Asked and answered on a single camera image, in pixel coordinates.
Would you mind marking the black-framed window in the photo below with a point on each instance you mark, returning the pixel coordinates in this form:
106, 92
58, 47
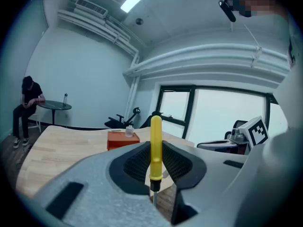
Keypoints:
213, 112

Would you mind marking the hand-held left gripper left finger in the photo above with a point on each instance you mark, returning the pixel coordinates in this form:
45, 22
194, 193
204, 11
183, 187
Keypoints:
94, 193

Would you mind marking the black head-mounted camera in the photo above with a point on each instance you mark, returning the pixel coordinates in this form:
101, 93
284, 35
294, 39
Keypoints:
227, 9

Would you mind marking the round black table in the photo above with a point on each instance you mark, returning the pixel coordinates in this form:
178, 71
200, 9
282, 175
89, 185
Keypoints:
54, 105

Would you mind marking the clear water bottle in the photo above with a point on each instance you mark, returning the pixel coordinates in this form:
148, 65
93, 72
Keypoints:
65, 100

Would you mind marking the small glass jar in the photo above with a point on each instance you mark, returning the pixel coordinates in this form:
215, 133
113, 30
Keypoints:
129, 132

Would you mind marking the white air conditioner vent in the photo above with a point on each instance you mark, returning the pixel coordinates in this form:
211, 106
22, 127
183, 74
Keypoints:
91, 7

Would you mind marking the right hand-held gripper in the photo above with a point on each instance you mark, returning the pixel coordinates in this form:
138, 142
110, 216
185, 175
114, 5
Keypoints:
254, 132

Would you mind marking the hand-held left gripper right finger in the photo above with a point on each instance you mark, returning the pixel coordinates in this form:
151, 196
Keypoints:
213, 174

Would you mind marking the white ceiling pipe bundle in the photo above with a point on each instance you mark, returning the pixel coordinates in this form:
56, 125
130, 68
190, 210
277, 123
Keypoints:
201, 53
94, 23

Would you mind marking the white stool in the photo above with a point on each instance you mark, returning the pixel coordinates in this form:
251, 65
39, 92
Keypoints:
38, 123

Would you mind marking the person's white t-shirt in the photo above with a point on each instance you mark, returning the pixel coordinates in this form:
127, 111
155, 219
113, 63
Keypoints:
284, 150

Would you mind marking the round smoke detector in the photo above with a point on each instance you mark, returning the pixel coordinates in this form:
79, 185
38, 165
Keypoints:
139, 21

